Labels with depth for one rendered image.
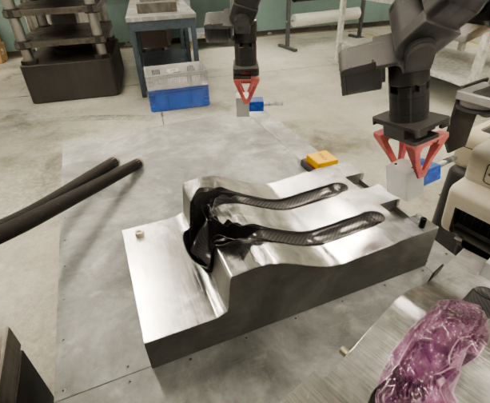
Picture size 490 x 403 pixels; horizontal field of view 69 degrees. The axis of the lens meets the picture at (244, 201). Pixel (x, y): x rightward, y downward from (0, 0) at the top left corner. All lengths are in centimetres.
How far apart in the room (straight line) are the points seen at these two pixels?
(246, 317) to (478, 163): 68
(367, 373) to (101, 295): 45
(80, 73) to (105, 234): 373
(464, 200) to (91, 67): 398
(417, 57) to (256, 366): 46
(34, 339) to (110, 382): 124
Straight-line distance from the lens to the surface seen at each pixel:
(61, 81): 453
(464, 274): 67
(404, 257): 68
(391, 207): 74
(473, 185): 102
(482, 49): 370
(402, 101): 60
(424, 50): 52
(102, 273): 73
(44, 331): 181
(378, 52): 57
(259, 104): 102
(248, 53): 97
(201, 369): 56
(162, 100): 377
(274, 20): 734
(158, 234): 68
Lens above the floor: 128
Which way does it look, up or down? 35 degrees down
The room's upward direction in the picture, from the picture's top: 2 degrees counter-clockwise
